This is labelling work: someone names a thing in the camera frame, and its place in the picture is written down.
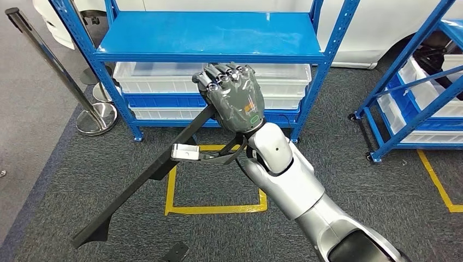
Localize black camera bracket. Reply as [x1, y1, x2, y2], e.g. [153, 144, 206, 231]
[197, 134, 248, 165]

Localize white car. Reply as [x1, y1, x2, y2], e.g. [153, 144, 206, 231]
[32, 0, 463, 69]

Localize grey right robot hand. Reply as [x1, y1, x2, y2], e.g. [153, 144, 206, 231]
[192, 62, 266, 134]

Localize blue metal shelf rack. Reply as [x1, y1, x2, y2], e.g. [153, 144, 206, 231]
[49, 0, 363, 144]

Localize black robot foot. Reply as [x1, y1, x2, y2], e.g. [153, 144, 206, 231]
[158, 241, 191, 262]

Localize black plastic parts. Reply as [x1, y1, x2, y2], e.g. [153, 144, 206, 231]
[413, 43, 459, 92]

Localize blue wheeled shelf rack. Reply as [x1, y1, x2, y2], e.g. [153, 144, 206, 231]
[349, 0, 463, 163]

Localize black plastic part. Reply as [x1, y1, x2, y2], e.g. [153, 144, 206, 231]
[71, 105, 218, 249]

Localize yellow floor tape square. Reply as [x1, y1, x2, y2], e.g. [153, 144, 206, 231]
[164, 144, 269, 217]
[417, 149, 463, 214]

